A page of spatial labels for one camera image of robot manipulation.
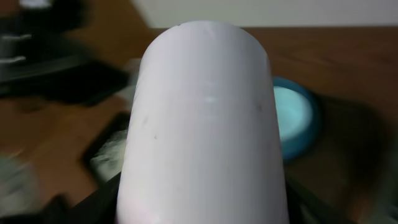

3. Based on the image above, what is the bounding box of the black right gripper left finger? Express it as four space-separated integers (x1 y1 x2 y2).
1 174 121 224

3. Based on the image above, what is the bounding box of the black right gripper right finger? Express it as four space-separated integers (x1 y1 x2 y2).
285 177 353 224

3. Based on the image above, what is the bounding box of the pink cup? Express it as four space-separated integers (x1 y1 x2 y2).
116 21 289 223

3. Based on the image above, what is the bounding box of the pile of white rice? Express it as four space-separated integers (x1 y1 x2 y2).
90 129 127 182

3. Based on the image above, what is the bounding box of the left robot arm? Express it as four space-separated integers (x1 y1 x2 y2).
1 1 129 105

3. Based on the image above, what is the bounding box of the black tray bin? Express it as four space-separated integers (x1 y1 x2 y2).
81 113 130 186

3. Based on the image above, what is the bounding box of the dark blue plate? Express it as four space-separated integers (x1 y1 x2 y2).
273 77 322 161

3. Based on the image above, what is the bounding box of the brown serving tray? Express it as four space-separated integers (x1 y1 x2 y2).
285 96 390 202

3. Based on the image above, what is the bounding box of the light blue bowl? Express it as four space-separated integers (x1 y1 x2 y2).
274 86 313 142

